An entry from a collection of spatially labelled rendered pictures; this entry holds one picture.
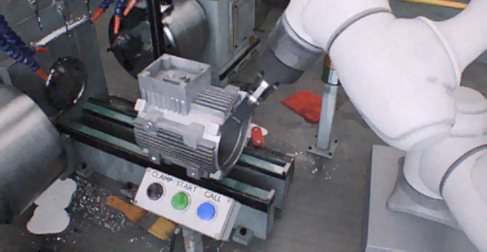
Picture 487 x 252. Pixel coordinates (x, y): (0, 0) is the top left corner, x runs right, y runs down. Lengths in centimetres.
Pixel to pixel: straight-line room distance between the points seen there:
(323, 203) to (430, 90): 64
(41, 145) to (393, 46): 66
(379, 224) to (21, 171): 73
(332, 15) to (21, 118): 60
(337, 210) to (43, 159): 68
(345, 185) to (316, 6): 66
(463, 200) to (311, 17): 43
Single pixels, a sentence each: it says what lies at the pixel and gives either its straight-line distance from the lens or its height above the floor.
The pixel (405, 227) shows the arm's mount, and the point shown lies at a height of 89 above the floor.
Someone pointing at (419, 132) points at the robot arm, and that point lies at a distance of 48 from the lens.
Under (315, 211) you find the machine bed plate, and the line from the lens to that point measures 105.
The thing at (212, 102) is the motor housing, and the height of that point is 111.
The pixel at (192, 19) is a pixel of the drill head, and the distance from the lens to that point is 123.
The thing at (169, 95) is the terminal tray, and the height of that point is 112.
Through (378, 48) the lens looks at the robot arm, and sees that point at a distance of 50.
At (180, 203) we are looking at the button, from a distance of 70.
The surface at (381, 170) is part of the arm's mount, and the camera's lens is 106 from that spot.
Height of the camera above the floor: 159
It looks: 37 degrees down
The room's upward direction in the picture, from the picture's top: straight up
